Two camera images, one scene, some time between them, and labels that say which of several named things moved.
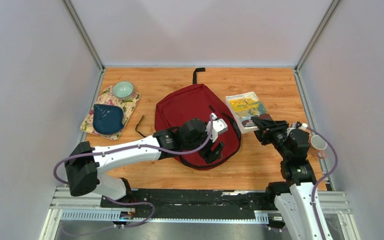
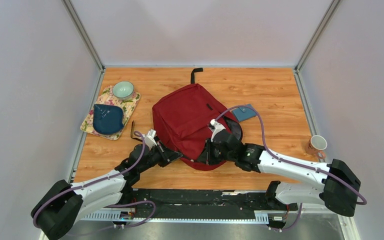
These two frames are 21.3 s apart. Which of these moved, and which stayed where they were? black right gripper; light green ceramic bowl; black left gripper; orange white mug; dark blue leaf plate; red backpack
Moved: black left gripper; black right gripper
Stayed: red backpack; light green ceramic bowl; orange white mug; dark blue leaf plate
